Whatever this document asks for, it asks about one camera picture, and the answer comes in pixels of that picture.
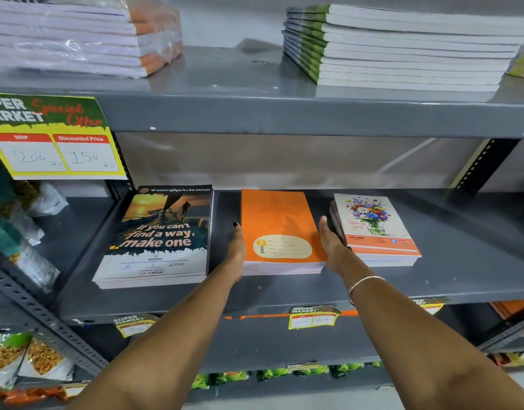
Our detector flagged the white bag of fried snacks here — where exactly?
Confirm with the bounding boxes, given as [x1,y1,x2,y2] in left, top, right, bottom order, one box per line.
[18,337,75,382]

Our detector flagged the person's right hand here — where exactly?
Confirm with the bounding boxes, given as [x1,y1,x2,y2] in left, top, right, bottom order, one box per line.
[318,216,362,276]

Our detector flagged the black perforated shelf upright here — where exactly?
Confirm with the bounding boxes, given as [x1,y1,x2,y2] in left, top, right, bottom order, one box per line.
[452,138,521,194]
[105,143,135,201]

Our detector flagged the person's left forearm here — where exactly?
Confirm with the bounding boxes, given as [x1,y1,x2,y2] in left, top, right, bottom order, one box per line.
[67,267,243,410]

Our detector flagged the teal snack packet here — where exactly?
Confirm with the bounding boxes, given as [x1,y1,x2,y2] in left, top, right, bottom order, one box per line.
[0,209,23,259]

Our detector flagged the colourful packets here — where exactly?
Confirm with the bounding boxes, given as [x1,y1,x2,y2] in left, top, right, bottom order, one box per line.
[492,350,524,368]

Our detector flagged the stack of orange notebooks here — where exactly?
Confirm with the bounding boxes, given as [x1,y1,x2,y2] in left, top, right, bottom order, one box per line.
[241,189,327,276]

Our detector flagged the grey perforated rack rail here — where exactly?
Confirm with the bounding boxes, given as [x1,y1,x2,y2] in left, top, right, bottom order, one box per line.
[477,313,524,354]
[0,262,110,376]

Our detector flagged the clear snack packet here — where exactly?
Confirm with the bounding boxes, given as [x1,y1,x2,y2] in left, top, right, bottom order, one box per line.
[10,241,61,291]

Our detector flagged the person's left hand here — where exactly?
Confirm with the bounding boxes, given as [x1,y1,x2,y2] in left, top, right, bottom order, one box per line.
[222,222,246,285]

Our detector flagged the white plastic snack packet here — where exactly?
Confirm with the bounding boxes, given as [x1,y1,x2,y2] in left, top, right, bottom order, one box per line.
[8,205,46,247]

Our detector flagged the clear plastic packet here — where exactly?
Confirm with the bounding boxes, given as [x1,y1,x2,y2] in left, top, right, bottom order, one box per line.
[27,181,69,217]

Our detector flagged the large yellow green price sign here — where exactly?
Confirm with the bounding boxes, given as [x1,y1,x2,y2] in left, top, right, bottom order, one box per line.
[0,93,128,181]

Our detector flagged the stack of sunset-cover notebooks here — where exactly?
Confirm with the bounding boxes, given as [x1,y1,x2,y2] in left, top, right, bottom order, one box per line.
[92,184,214,290]

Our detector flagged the silver bracelet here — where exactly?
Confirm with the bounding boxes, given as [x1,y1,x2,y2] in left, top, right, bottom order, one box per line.
[347,275,387,307]

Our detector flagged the stack of floral-cover notebooks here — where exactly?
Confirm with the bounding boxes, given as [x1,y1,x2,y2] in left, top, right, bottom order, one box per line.
[329,193,422,268]

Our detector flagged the green bag of fried snacks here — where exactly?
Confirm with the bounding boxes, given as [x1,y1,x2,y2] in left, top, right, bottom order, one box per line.
[0,333,32,390]

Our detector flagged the stack of green-spine notebooks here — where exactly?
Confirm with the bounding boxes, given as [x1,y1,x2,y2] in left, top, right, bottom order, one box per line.
[281,3,524,93]

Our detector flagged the row of green snack packets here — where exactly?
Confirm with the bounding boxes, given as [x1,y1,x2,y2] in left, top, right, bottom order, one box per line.
[190,360,384,390]

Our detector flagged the grey metal shelf board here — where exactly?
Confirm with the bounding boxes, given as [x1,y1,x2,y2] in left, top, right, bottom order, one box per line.
[0,38,524,139]
[80,309,493,402]
[57,189,524,326]

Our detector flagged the orange snack packets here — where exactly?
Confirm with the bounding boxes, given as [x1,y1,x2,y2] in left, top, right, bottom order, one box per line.
[0,382,89,406]

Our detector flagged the plastic-wrapped stack of orange-spine notebooks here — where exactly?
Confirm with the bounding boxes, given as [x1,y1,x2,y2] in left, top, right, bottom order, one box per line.
[0,0,184,79]

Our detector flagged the person's right forearm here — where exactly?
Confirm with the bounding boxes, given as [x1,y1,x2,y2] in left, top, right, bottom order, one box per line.
[343,261,524,410]

